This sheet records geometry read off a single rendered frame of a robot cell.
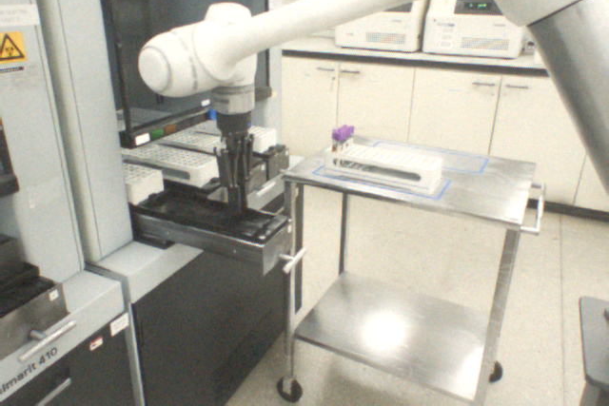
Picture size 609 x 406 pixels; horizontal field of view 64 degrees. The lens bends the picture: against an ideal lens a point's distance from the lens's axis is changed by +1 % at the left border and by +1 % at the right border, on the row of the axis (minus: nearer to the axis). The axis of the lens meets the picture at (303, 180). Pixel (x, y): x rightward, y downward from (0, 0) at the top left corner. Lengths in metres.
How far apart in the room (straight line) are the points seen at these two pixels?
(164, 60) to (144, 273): 0.49
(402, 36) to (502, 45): 0.59
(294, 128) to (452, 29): 1.29
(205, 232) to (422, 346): 0.82
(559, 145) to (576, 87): 2.55
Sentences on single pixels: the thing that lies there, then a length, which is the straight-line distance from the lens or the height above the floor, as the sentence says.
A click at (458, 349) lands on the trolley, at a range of 1.62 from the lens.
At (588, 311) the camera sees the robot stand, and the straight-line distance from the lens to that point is 1.15.
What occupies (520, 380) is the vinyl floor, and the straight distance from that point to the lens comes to 2.02.
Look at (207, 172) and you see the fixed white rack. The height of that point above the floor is 0.84.
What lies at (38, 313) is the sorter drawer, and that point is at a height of 0.78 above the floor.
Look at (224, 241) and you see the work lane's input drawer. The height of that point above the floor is 0.79.
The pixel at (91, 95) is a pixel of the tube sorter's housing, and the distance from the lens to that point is 1.04.
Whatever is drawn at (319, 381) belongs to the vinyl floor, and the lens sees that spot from 1.85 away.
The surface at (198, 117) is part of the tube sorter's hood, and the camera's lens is 1.25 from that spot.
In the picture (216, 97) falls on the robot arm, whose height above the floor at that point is 1.08.
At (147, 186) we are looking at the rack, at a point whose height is 0.85.
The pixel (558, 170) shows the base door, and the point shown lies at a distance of 3.26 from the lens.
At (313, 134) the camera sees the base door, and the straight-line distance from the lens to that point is 3.54.
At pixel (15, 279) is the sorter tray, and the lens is 0.95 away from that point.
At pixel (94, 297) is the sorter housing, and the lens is 1.03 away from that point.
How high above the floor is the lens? 1.30
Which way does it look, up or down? 22 degrees down
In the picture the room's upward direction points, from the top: 1 degrees clockwise
